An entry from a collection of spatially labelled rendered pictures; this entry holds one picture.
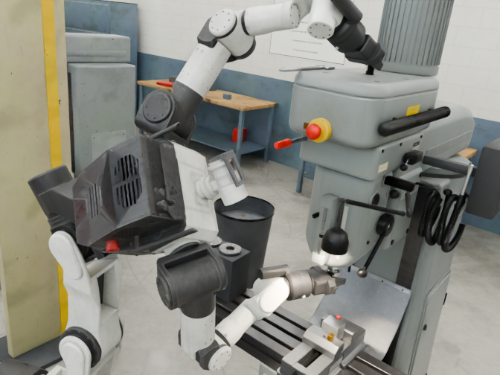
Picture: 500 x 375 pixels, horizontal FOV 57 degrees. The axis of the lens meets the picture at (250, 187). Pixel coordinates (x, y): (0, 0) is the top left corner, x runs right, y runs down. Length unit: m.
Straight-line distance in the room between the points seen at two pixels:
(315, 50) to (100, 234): 5.47
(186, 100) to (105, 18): 7.24
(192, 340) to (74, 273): 0.39
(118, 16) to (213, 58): 7.21
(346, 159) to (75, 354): 0.97
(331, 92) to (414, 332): 1.15
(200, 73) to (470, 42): 4.58
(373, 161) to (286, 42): 5.46
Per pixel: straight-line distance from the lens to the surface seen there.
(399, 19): 1.50
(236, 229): 3.39
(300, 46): 6.50
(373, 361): 1.75
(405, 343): 2.03
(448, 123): 1.79
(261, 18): 1.24
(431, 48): 1.52
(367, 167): 1.25
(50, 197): 1.37
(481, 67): 5.58
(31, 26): 2.56
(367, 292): 1.93
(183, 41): 7.99
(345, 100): 1.15
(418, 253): 1.82
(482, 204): 1.52
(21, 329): 3.07
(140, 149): 1.06
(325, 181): 1.36
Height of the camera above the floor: 2.01
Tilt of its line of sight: 20 degrees down
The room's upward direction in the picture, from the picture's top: 6 degrees clockwise
